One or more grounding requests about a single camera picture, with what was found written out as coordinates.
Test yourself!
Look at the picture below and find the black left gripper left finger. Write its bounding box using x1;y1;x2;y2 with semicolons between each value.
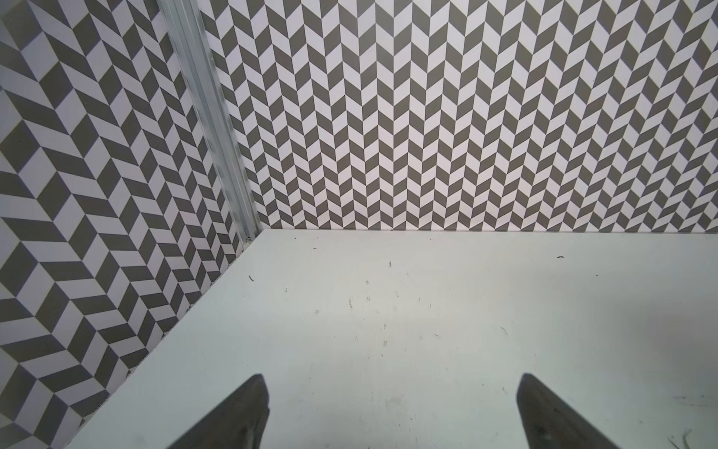
169;374;270;449

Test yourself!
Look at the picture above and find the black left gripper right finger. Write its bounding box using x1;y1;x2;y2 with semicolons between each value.
516;373;617;449

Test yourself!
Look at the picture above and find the aluminium corner post left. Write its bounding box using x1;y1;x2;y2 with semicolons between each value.
159;1;262;248

